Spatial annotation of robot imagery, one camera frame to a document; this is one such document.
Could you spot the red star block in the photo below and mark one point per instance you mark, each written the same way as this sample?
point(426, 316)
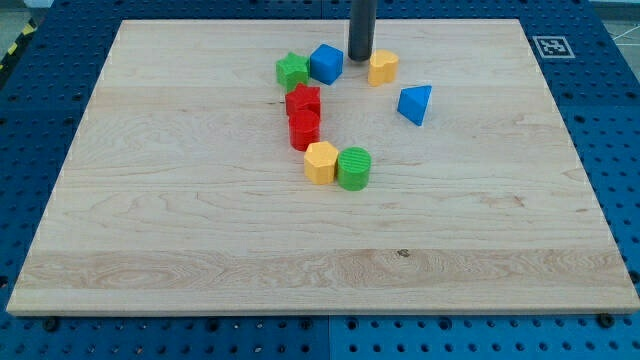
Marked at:
point(303, 97)

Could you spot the green star block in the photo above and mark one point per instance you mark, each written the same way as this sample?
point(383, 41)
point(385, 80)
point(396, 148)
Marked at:
point(292, 70)

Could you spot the blue cube block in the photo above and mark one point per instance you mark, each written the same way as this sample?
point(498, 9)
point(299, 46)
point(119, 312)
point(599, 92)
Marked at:
point(326, 64)

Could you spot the yellow hexagon block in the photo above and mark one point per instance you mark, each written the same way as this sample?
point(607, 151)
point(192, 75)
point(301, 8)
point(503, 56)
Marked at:
point(320, 161)

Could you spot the green cylinder block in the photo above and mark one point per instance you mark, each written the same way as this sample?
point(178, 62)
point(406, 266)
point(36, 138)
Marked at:
point(354, 164)

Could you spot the red cylinder block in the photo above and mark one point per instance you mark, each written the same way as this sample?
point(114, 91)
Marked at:
point(304, 129)

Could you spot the blue triangular prism block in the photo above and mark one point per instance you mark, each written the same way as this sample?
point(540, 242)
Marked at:
point(413, 103)

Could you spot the yellow heart block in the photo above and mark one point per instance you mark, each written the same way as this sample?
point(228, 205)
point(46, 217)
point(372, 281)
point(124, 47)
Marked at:
point(383, 67)

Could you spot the light wooden board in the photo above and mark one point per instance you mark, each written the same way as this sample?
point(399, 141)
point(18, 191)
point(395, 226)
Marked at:
point(181, 195)

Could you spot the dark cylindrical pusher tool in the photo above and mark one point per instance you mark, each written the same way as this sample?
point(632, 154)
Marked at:
point(361, 29)

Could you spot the black white fiducial marker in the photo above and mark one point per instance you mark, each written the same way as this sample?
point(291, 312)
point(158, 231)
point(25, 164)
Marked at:
point(553, 47)

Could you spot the black yellow hazard tape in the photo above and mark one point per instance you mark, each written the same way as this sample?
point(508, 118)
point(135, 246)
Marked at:
point(18, 46)

